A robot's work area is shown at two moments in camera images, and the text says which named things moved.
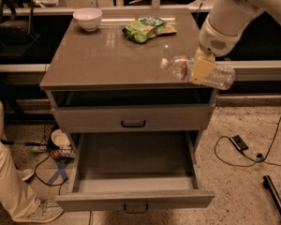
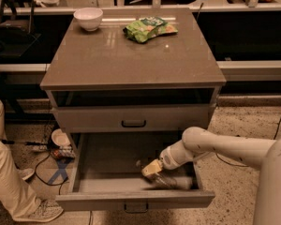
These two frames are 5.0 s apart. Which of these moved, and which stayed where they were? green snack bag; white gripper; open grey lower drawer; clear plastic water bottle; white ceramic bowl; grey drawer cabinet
Moved: white gripper; clear plastic water bottle
Stayed: open grey lower drawer; green snack bag; white ceramic bowl; grey drawer cabinet
